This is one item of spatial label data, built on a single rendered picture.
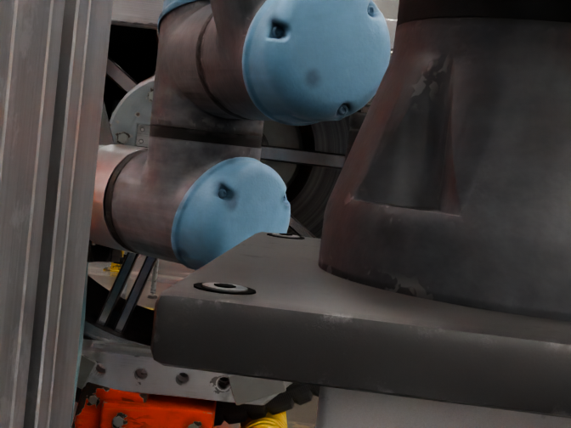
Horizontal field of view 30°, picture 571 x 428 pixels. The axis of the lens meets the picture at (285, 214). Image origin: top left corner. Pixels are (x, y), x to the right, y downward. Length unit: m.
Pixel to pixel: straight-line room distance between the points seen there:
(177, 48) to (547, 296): 0.41
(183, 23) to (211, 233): 0.13
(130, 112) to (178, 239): 0.33
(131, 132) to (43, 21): 0.79
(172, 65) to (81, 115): 0.44
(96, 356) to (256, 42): 0.67
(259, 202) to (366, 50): 0.16
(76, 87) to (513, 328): 0.13
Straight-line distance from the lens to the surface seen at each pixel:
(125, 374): 1.16
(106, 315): 1.26
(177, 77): 0.68
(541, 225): 0.31
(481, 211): 0.31
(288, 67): 0.54
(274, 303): 0.27
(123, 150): 0.75
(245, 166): 0.67
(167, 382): 1.16
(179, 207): 0.67
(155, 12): 0.95
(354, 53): 0.55
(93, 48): 0.24
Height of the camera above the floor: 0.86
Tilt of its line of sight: 4 degrees down
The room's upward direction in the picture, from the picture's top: 6 degrees clockwise
